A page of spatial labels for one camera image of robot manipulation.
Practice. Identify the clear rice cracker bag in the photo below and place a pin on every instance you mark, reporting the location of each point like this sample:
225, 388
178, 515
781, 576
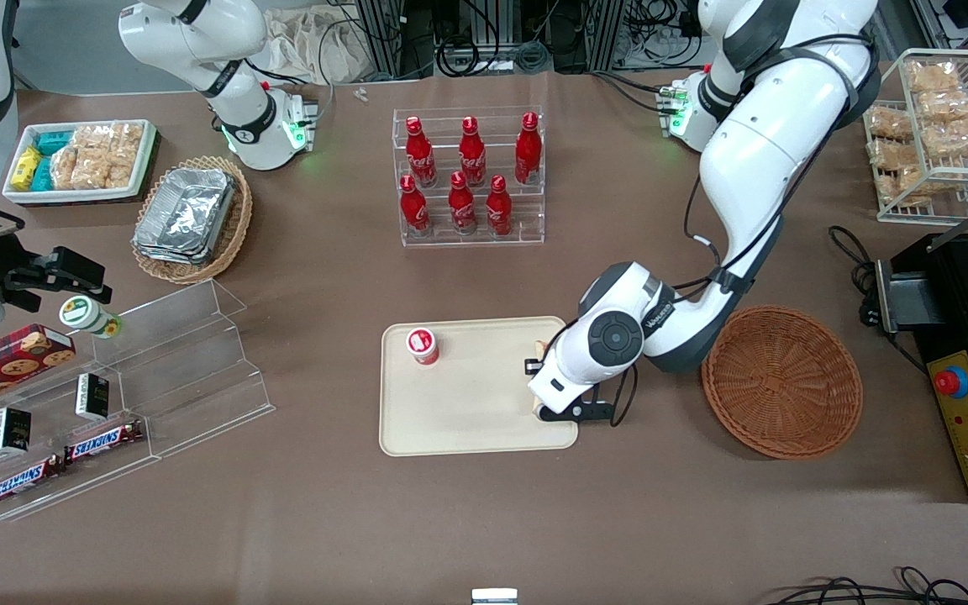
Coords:
124, 155
92, 158
65, 168

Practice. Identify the small black box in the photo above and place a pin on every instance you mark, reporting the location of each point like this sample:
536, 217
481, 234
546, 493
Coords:
11, 430
92, 397

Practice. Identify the red cola bottle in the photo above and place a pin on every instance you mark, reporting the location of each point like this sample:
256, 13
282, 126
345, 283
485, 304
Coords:
472, 155
461, 206
420, 155
498, 208
528, 151
413, 208

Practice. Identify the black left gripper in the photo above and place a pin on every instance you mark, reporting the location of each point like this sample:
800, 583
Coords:
532, 366

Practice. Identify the stacked aluminium foil trays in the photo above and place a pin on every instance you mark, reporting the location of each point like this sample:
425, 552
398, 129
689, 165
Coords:
186, 214

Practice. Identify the red tartan cookie box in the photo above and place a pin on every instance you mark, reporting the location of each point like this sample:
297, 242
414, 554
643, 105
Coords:
5, 365

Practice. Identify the clear acrylic bottle rack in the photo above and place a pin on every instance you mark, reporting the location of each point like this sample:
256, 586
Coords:
526, 227

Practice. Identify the green lidded cup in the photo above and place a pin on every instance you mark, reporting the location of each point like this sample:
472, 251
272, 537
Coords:
85, 314

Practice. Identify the light oval wicker basket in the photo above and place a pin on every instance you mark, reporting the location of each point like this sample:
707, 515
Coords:
236, 227

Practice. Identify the red emergency stop button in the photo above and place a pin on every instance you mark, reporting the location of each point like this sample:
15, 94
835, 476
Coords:
952, 382

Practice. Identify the brown round wicker basket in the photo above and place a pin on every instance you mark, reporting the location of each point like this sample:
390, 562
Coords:
786, 386

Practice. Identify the yellow snack packet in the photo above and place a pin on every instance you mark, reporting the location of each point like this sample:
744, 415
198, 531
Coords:
25, 170

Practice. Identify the red lidded cup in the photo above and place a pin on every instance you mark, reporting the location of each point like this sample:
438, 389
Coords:
423, 346

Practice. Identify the black countertop appliance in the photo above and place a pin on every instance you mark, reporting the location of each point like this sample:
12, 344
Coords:
954, 286

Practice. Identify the snickers chocolate bar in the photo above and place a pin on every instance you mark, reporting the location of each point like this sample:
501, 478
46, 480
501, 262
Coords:
24, 481
104, 442

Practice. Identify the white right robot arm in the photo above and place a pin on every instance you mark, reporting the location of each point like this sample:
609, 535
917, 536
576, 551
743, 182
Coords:
236, 101

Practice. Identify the beige plastic tray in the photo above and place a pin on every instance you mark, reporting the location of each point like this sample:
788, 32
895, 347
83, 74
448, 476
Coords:
476, 412

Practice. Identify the white rectangular snack tray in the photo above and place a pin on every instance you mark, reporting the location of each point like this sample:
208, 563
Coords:
144, 168

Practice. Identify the left wrist mount bracket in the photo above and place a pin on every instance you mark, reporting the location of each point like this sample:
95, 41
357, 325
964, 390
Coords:
585, 413

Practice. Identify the teal snack packet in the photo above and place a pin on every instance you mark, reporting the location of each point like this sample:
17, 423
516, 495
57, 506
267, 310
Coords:
43, 174
54, 142

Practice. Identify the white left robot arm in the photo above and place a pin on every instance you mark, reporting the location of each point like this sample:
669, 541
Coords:
753, 168

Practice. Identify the clear acrylic stepped shelf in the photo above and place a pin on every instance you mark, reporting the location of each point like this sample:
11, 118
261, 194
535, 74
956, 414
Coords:
198, 378
55, 496

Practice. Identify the bagged fried snack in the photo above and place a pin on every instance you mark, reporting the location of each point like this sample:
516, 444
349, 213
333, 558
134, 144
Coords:
889, 123
959, 137
902, 187
948, 106
933, 77
894, 154

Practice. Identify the beige cloth bag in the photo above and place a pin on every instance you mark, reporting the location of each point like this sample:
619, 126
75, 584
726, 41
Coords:
307, 46

